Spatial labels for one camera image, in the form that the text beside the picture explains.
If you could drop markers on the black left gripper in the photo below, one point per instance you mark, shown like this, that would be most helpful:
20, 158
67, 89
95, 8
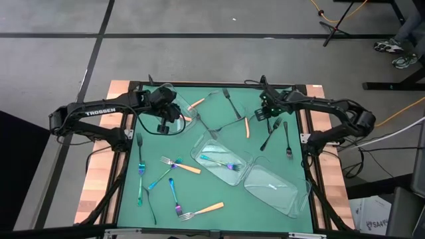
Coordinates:
171, 111

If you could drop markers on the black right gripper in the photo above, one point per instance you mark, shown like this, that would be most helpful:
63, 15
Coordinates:
275, 99

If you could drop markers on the black metal fork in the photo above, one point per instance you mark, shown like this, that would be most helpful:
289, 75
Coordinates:
139, 137
232, 105
289, 153
277, 122
268, 126

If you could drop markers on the clear plastic tray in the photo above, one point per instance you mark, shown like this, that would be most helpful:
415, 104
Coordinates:
216, 172
275, 199
189, 126

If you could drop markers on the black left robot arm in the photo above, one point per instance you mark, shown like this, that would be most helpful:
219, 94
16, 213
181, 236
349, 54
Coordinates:
99, 112

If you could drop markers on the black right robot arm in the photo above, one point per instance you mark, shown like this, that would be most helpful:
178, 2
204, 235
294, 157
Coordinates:
325, 104

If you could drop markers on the black tripod stand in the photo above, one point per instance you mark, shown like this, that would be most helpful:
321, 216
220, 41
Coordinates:
333, 29

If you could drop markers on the green table mat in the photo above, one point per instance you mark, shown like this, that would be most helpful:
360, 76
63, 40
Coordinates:
232, 212

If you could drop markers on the person's shoe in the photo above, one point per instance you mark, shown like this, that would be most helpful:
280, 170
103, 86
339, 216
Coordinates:
405, 62
388, 46

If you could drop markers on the white printed box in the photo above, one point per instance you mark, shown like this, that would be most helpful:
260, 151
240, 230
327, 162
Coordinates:
372, 215

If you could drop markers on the person's leg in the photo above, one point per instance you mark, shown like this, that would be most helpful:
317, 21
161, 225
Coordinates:
410, 23

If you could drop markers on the black metal crossbar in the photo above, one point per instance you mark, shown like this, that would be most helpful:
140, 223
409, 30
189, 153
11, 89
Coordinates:
66, 231

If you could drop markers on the black cabinet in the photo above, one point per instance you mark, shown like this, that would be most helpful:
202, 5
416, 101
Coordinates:
20, 166

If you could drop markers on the dark grey chair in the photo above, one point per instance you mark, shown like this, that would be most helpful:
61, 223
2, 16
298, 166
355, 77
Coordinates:
401, 212

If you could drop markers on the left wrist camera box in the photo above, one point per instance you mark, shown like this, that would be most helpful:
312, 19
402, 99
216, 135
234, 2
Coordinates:
163, 127

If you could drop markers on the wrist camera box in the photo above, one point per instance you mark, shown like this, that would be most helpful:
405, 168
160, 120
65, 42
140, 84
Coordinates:
261, 114
163, 127

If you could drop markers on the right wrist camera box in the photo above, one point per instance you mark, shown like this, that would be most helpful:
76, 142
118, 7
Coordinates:
261, 114

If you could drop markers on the black frame clamp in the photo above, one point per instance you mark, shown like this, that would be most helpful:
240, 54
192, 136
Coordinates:
151, 80
263, 79

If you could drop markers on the black metal table frame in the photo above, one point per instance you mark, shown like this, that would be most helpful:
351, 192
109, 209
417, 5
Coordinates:
216, 83

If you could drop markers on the black desk leg frame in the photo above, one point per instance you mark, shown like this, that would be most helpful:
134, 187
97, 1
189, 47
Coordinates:
382, 85

